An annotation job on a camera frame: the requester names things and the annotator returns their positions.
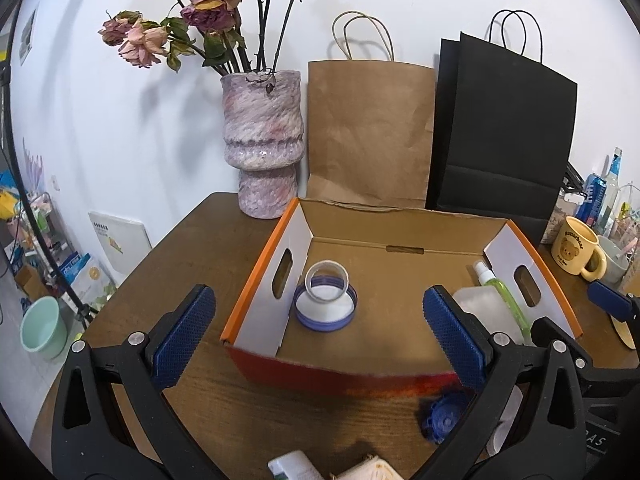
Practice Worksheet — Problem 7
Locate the cream square box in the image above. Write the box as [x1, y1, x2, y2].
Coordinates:
[330, 452, 406, 480]

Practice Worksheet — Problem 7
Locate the pale ceramic cup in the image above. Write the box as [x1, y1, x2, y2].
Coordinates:
[597, 235, 636, 285]

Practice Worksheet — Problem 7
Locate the cluttered storage rack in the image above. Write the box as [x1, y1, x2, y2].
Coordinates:
[0, 170, 66, 301]

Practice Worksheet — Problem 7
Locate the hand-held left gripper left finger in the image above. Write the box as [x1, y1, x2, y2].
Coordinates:
[51, 284, 226, 480]

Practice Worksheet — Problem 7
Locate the black paper bag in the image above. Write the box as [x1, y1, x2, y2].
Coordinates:
[425, 9, 578, 246]

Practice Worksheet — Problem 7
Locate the dried rose bouquet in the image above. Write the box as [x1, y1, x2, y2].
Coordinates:
[97, 0, 325, 77]

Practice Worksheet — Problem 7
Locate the pink ceramic vase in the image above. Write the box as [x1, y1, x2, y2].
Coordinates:
[221, 69, 305, 220]

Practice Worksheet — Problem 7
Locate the green spray bottle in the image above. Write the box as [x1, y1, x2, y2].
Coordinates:
[472, 260, 533, 346]

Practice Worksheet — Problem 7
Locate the small wall picture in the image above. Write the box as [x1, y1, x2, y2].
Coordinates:
[19, 7, 40, 67]

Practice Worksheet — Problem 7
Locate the white printed board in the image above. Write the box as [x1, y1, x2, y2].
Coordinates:
[88, 211, 153, 286]

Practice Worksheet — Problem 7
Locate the yellow bear mug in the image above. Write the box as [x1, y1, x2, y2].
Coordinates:
[551, 216, 607, 281]

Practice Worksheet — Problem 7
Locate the translucent plastic container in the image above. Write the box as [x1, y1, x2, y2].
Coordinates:
[451, 285, 526, 346]

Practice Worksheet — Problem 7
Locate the black light stand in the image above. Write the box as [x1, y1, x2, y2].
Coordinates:
[0, 35, 98, 331]

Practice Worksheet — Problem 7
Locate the blue drink can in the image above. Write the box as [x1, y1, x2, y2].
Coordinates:
[582, 172, 608, 228]

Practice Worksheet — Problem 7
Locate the small white bottle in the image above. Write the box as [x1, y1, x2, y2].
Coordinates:
[267, 450, 326, 480]

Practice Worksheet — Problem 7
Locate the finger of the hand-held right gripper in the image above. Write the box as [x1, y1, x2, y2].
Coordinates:
[587, 280, 640, 323]
[531, 317, 640, 401]

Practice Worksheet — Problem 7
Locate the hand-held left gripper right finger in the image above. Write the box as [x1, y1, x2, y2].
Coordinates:
[412, 285, 593, 480]

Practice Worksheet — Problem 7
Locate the blue ridged lid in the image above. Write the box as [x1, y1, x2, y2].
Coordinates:
[419, 391, 473, 445]

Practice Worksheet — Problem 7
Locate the blue-rimmed round lid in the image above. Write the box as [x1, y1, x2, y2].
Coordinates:
[292, 282, 359, 332]

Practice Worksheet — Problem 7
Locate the clear jar with black clips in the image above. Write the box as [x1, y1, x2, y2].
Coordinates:
[540, 160, 591, 246]

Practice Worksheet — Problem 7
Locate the red cardboard box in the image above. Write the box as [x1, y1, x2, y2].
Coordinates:
[221, 197, 585, 396]

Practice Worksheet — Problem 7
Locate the white tape roll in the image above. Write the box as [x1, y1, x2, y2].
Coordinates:
[304, 260, 350, 306]

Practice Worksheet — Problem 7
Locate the yellow thermos jug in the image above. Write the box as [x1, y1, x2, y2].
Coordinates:
[612, 317, 638, 350]

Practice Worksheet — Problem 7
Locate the brown paper bag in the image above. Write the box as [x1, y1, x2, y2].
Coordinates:
[306, 10, 437, 209]

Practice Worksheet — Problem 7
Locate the white blue packet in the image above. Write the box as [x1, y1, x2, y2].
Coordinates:
[65, 255, 118, 306]

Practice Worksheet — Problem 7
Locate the clear glass bottle blue label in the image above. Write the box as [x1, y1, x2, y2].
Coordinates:
[602, 147, 626, 231]

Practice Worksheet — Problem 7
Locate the mint green bucket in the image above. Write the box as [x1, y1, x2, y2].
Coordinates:
[20, 296, 68, 361]

